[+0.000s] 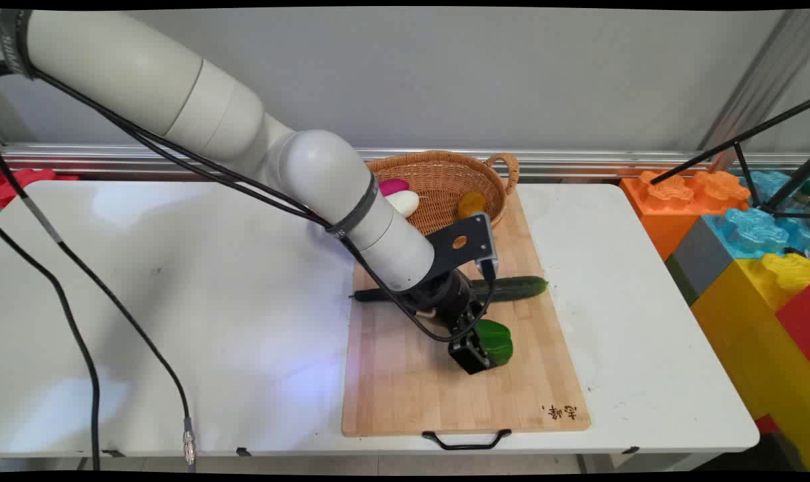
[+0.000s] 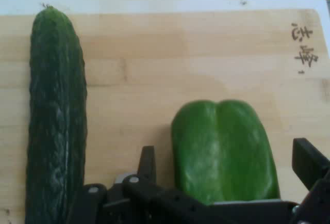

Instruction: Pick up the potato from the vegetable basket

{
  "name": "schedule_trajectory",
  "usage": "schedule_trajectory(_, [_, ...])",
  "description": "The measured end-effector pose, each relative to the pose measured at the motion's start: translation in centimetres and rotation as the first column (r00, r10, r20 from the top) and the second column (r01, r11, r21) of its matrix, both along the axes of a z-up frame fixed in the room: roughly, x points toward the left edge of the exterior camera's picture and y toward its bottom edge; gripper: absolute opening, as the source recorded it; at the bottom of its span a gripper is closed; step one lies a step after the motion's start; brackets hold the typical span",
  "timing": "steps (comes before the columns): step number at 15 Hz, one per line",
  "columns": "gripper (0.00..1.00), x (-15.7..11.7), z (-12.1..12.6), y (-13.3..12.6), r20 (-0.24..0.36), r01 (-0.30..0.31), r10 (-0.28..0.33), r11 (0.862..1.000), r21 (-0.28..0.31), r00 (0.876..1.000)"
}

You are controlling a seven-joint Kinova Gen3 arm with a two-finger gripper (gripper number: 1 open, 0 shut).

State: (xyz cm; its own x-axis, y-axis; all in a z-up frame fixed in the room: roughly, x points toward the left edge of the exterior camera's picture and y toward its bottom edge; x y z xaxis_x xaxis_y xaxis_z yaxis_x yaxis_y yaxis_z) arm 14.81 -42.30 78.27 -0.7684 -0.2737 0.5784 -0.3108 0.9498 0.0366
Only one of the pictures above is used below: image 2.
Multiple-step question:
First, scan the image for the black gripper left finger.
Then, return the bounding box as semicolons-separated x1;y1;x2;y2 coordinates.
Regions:
77;146;233;224

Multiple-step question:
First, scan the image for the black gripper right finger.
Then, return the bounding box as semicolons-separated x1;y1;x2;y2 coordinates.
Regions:
291;137;330;224

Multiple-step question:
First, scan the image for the green bell pepper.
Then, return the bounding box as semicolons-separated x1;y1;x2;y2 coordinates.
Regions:
171;99;281;206

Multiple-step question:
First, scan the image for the dark green cucumber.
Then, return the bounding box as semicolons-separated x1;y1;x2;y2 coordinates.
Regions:
25;5;88;224

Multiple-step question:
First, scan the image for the bamboo cutting board with handle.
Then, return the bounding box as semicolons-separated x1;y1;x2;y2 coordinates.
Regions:
0;8;330;224

